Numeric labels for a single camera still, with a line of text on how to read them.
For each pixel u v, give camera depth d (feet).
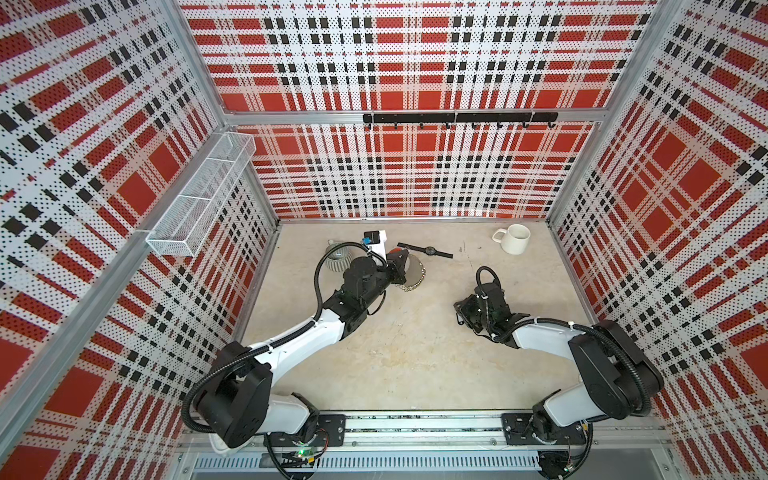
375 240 2.22
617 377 1.44
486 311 2.35
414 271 2.59
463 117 2.91
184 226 3.02
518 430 2.40
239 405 1.35
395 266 2.26
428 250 3.66
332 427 2.42
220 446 2.26
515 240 3.44
